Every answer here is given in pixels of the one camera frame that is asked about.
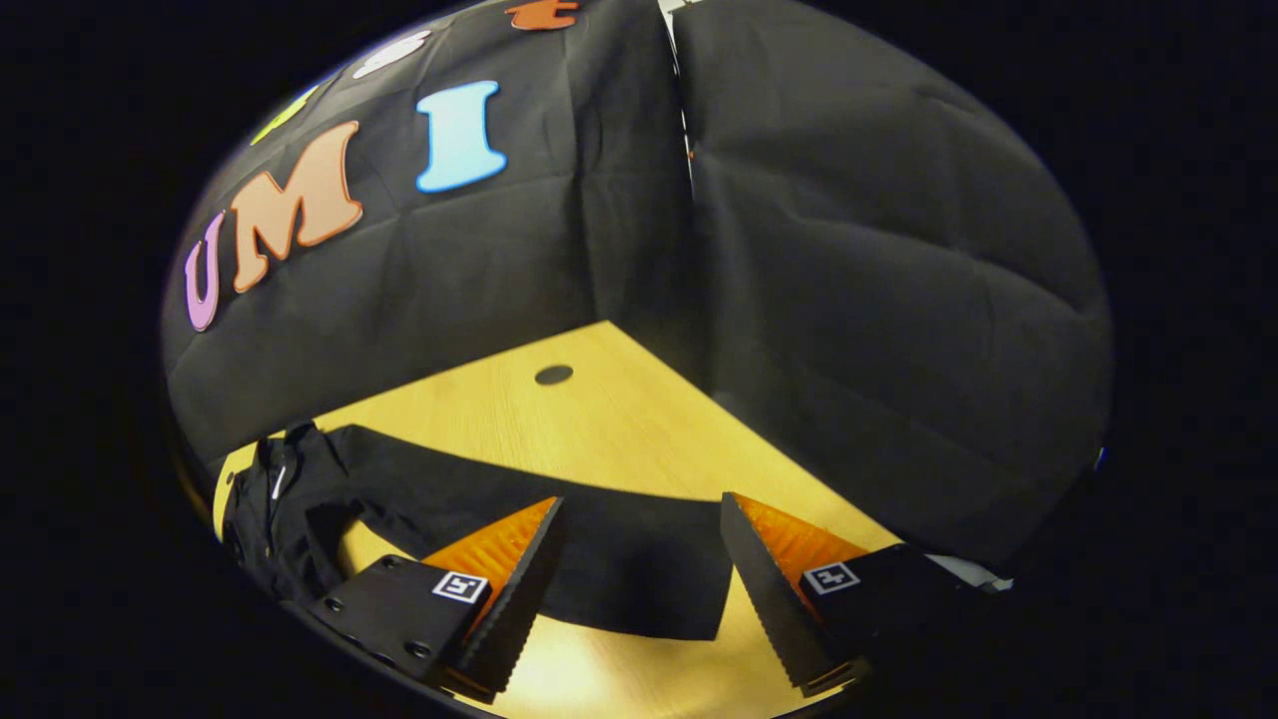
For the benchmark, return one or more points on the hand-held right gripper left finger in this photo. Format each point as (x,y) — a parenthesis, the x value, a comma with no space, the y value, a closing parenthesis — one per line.
(524,589)

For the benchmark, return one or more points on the black backdrop cloth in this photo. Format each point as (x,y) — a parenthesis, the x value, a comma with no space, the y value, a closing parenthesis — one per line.
(849,250)

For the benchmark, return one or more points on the black buttoned shirt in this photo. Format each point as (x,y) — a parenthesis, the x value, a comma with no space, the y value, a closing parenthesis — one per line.
(619,559)

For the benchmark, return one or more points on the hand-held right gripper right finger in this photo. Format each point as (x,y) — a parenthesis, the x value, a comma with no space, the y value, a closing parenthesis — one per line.
(769,599)

